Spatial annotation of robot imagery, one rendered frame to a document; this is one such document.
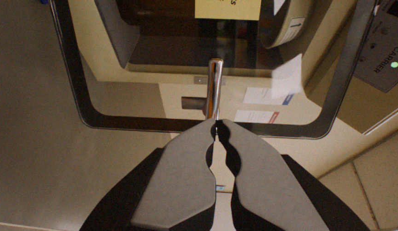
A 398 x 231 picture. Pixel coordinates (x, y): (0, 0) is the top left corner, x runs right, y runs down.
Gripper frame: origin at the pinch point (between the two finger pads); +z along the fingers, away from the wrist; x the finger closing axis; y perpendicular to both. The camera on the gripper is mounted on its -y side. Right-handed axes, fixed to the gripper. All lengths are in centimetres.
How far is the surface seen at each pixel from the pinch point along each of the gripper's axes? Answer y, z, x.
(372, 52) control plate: -3.4, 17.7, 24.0
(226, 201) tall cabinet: 242, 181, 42
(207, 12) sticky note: -7.1, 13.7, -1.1
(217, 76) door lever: -0.7, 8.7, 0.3
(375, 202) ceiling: 118, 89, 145
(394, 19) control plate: -8.0, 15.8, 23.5
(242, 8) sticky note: -7.7, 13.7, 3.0
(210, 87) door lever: 0.6, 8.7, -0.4
